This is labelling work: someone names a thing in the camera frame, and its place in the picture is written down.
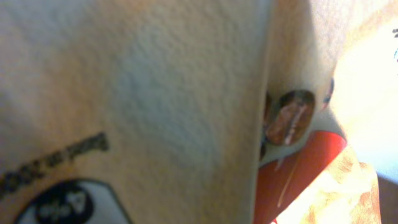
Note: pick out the yellow Nescafe coffee bag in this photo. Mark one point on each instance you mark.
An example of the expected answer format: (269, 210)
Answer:
(194, 111)

